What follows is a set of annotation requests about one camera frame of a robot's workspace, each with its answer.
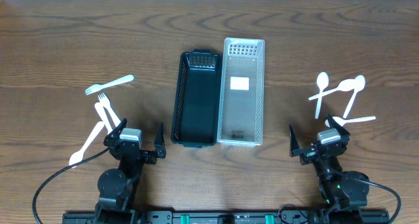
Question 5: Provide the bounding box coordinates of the white plastic fork middle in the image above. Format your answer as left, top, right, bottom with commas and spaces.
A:
94, 102, 113, 134

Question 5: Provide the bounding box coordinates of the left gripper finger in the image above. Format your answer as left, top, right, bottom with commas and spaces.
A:
105, 118, 127, 141
154, 122, 166, 159

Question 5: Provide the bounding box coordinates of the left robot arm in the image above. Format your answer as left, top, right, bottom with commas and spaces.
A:
93, 119, 166, 224

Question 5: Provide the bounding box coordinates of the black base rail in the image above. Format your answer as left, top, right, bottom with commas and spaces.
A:
62, 207, 390, 224

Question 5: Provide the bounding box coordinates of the clear plastic basket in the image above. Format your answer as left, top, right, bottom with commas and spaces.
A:
217, 37, 265, 147

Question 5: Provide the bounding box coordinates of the black plastic basket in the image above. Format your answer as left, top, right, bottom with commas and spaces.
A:
171, 49, 222, 148

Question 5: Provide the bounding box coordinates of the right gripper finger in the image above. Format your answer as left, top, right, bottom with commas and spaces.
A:
326, 114, 350, 136
289, 124, 301, 157

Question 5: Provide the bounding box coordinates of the white plastic fork top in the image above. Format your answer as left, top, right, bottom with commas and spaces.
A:
84, 74, 135, 95

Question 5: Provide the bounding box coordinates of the white plastic fork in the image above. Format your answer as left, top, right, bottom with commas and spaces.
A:
98, 93, 120, 126
94, 102, 113, 134
84, 74, 135, 95

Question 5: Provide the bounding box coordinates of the white plastic fork right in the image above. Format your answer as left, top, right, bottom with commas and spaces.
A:
98, 93, 120, 126

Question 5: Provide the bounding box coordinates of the white plastic spoon crossing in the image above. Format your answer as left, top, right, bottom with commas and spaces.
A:
309, 79, 356, 100

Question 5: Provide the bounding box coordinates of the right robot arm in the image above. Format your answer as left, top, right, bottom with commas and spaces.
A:
289, 115, 369, 223

